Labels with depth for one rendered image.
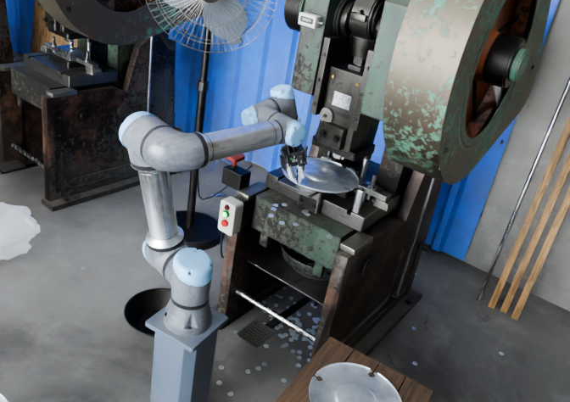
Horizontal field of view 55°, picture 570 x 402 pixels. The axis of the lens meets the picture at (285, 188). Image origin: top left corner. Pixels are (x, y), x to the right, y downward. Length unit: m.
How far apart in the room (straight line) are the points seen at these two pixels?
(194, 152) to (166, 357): 0.70
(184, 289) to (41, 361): 0.84
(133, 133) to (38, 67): 1.90
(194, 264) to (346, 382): 0.61
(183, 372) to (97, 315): 0.79
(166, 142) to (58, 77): 1.82
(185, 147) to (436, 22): 0.70
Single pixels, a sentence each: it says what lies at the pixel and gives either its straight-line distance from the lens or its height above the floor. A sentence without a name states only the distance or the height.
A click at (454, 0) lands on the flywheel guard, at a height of 1.50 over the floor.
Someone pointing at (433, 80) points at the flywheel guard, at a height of 1.30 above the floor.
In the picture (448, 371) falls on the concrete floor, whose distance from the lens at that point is 2.57.
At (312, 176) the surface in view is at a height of 0.79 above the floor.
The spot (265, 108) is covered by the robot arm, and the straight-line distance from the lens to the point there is 1.70.
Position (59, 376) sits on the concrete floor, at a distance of 2.26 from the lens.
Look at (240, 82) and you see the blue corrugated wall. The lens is 3.86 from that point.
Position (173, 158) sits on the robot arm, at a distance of 1.41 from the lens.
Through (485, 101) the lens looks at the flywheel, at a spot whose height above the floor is 1.14.
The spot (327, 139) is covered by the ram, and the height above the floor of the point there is 0.92.
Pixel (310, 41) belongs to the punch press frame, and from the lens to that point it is 1.98.
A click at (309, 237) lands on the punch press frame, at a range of 2.02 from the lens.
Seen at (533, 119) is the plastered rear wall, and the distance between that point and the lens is 3.04.
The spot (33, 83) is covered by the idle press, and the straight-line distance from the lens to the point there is 3.22.
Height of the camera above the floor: 1.61
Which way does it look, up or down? 26 degrees down
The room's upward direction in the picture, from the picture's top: 10 degrees clockwise
